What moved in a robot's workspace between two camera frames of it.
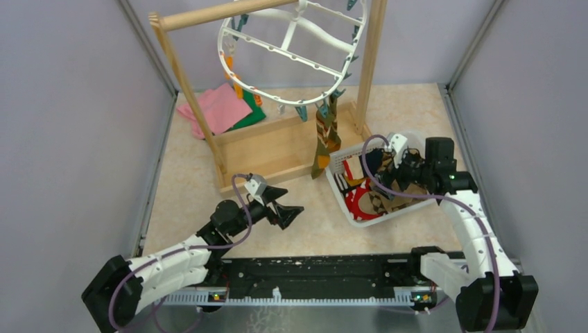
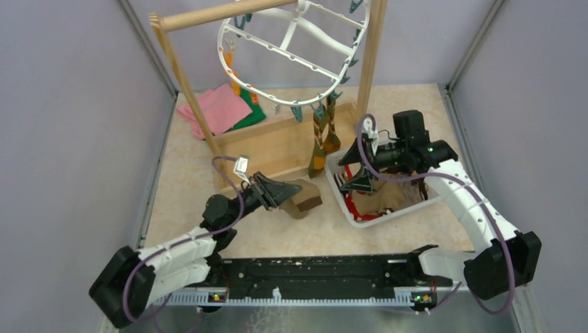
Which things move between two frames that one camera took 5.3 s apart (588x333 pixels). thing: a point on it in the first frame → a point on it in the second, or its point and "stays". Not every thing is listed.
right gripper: x=396 y=173 → x=362 y=183
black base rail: x=330 y=276 stays
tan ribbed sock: x=399 y=202 → x=308 y=198
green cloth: x=257 y=114 stays
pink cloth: x=219 y=108 stays
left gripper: x=285 y=214 → x=271 y=193
